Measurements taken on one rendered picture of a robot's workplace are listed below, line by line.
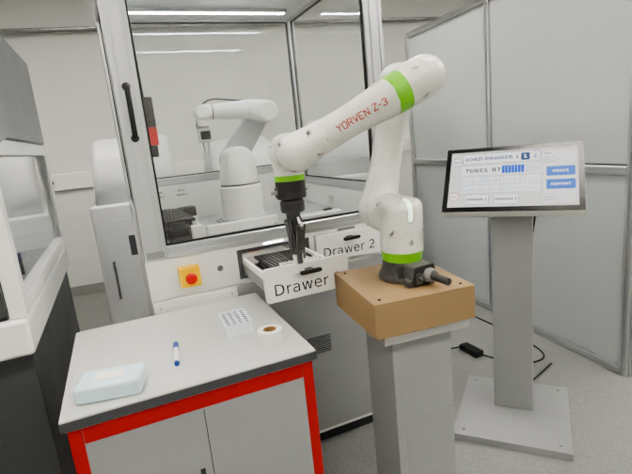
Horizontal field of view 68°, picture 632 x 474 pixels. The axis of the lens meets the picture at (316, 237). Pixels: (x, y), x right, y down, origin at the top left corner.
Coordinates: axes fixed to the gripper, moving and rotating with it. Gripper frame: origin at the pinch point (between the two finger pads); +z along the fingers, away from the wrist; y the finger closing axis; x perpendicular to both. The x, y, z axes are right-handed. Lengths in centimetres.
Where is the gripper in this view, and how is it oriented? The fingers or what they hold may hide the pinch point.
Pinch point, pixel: (298, 262)
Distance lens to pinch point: 147.5
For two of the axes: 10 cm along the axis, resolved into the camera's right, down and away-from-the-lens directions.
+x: 9.1, -1.7, 3.7
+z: 1.0, 9.7, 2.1
